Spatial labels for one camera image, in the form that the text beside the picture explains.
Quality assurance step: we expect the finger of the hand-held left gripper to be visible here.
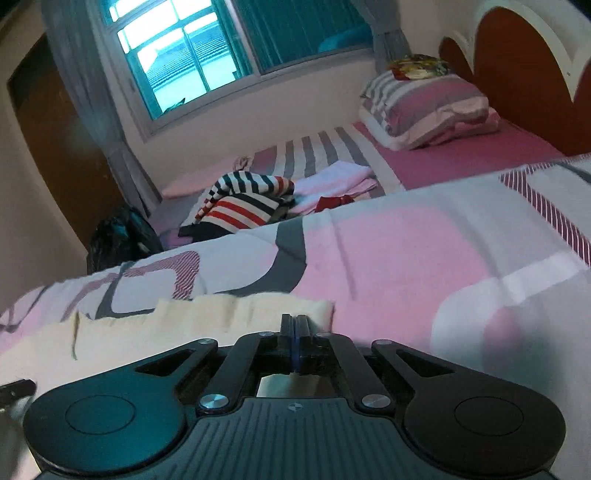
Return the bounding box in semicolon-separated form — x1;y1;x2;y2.
0;378;38;403

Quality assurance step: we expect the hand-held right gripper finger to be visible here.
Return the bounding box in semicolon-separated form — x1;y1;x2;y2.
296;315;456;411
136;314;297;411

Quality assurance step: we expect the cream cloth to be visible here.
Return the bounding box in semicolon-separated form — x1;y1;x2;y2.
0;294;337;418

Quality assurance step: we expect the pink white patterned blanket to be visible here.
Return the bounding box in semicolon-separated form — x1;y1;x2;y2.
0;154;591;444

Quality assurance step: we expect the dark red cloth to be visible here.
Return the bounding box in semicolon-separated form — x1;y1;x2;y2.
315;195;355;213

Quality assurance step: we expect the folded lilac cloth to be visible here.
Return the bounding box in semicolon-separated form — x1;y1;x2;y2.
287;161;378;215

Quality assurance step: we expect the black plastic bag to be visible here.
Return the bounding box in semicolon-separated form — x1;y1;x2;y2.
87;205;163;274

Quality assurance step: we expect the brown wooden door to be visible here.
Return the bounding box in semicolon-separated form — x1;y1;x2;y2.
6;31;126;252

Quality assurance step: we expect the bed with pink striped sheet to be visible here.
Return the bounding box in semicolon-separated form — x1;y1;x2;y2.
150;108;570;252

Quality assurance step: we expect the pink grey striped pillow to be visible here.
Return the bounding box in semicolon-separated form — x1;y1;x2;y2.
359;71;502;151

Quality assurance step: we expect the white framed window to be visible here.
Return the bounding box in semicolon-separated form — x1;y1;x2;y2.
98;0;376;137

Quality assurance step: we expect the grey curtain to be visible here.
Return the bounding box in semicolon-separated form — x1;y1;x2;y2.
355;0;413;75
41;0;163;214

